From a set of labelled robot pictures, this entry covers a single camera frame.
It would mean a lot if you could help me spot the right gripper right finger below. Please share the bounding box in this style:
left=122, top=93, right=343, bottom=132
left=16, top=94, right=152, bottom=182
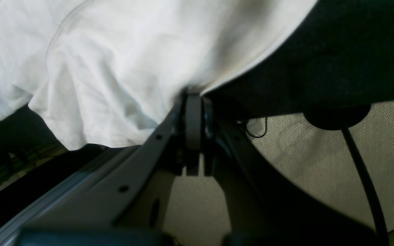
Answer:
left=202, top=98, right=379, bottom=246

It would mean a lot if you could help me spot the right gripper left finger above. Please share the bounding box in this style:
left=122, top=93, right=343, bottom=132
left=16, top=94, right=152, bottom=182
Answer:
left=0, top=94, right=203, bottom=246

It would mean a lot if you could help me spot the white T-shirt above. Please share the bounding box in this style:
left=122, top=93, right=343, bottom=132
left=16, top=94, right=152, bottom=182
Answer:
left=0, top=0, right=317, bottom=150

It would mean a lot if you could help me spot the black table cloth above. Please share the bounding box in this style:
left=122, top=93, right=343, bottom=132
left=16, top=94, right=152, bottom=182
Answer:
left=0, top=0, right=394, bottom=164

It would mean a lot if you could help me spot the black cable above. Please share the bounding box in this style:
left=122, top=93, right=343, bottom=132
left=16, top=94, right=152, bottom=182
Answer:
left=303, top=102, right=389, bottom=246

